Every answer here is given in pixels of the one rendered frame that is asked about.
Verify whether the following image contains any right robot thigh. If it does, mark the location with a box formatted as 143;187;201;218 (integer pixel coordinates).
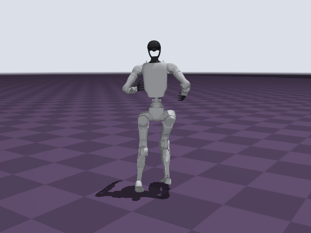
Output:
159;110;176;149

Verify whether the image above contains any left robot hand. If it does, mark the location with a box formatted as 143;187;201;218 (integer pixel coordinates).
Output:
132;80;144;91

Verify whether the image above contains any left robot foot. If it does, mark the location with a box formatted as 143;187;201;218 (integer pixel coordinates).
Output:
135;181;144;192

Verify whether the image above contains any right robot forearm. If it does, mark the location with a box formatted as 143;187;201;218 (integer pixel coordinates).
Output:
181;87;190;96

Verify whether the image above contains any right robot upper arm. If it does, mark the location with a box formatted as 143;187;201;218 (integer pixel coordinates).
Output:
166;63;190;90

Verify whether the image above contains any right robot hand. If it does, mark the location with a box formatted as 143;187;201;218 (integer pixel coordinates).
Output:
178;93;186;101

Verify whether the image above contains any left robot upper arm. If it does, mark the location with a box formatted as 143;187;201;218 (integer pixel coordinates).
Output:
122;65;143;94

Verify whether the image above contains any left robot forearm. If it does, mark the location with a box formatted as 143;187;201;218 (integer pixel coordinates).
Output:
130;87;138;94

